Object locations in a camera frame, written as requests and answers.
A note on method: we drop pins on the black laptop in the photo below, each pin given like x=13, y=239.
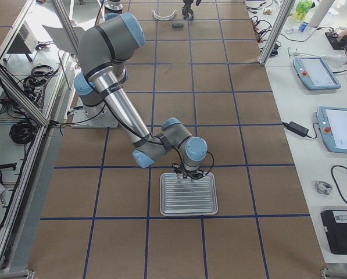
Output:
x=335, y=227

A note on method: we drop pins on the ribbed metal tray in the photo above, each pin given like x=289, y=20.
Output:
x=181, y=196

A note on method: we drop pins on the blue teach pendant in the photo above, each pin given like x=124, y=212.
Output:
x=333, y=127
x=315, y=74

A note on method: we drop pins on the near blue teach pendant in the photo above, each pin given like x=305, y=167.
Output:
x=333, y=127

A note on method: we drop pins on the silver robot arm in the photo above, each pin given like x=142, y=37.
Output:
x=102, y=51

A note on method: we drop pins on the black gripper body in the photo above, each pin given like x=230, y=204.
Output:
x=188, y=4
x=188, y=174

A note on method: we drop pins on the green drink bottle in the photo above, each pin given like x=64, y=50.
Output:
x=301, y=9

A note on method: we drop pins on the far blue teach pendant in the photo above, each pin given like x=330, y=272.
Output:
x=315, y=74

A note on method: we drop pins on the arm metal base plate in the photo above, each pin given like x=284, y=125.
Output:
x=93, y=117

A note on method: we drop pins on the black brake pad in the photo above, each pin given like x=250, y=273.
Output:
x=177, y=25

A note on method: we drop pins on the white curved plastic bracket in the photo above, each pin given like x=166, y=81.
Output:
x=164, y=18

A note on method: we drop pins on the black power adapter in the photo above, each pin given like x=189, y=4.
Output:
x=296, y=128

